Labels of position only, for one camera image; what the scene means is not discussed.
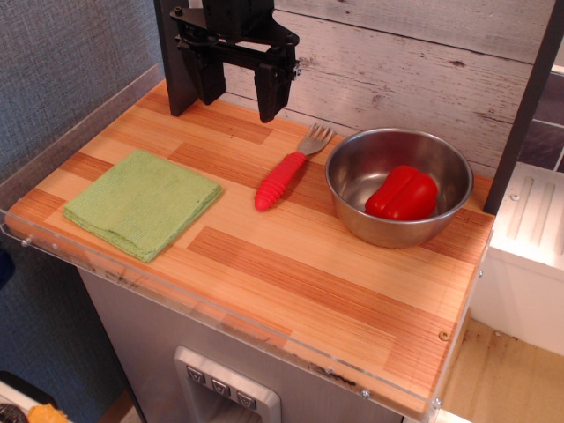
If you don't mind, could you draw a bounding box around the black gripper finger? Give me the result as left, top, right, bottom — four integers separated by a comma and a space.
256, 64, 292, 123
179, 41, 226, 105

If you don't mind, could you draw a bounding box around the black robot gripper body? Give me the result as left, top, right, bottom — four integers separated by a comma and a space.
170, 1, 300, 81

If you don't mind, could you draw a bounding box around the red toy bell pepper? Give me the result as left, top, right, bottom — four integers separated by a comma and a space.
365, 165, 438, 221

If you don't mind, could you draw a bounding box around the stainless steel bowl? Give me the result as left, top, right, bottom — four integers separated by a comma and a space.
325, 129, 473, 248

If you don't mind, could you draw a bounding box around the folded green cloth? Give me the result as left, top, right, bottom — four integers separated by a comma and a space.
63, 150, 222, 263

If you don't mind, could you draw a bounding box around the silver toy fridge cabinet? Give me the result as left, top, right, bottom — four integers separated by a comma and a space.
79, 271, 402, 422

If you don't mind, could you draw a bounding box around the white toy sink unit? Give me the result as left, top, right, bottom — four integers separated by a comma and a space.
469, 64, 564, 356

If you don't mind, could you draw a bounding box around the yellow object bottom left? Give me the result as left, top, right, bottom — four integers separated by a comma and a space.
27, 404, 70, 423

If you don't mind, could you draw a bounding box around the fork with red handle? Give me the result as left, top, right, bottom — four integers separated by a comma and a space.
255, 123, 335, 212

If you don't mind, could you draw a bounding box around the dark grey right post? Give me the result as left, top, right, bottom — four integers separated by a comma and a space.
483, 0, 563, 215

